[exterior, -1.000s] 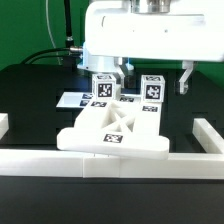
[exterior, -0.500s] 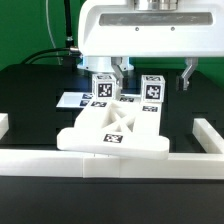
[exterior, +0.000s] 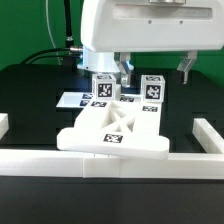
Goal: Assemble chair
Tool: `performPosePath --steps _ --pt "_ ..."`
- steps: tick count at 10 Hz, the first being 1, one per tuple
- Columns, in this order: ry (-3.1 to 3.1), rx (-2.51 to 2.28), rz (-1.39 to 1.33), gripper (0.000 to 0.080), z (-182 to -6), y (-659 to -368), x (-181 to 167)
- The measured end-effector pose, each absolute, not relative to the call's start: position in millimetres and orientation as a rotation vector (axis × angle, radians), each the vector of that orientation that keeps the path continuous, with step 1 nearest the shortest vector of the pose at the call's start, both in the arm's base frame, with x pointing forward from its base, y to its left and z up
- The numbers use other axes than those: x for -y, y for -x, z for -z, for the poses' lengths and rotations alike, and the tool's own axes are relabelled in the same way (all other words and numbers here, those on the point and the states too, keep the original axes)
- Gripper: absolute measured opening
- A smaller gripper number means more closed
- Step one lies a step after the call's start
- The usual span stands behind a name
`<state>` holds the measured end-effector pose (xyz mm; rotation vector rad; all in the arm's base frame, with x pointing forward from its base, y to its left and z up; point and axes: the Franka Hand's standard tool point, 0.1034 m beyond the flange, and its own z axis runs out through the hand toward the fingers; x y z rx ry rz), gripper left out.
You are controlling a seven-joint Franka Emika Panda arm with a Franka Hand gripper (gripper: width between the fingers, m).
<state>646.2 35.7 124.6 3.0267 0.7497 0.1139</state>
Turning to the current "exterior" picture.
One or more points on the white block at left edge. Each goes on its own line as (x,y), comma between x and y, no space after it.
(4,125)

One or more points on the white chair back frame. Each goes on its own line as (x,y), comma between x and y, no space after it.
(125,129)

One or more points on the black cable thick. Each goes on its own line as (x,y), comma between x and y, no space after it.
(72,51)

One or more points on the white sheet with tags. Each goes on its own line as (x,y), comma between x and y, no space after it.
(74,100)

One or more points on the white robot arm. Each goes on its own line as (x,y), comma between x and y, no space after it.
(96,61)

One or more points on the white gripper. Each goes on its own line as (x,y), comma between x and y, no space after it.
(124,26)

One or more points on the white U-shaped obstacle fence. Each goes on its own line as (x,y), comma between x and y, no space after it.
(206,165)

